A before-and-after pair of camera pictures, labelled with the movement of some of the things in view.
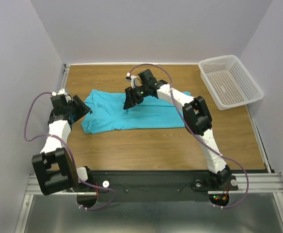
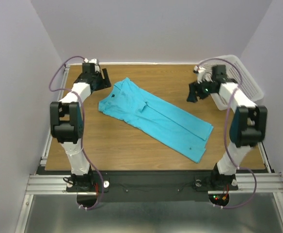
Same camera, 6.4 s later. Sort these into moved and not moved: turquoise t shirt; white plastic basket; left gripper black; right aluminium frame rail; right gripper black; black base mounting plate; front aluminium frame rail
Moved: left gripper black; turquoise t shirt; right gripper black
Not moved: white plastic basket; black base mounting plate; front aluminium frame rail; right aluminium frame rail
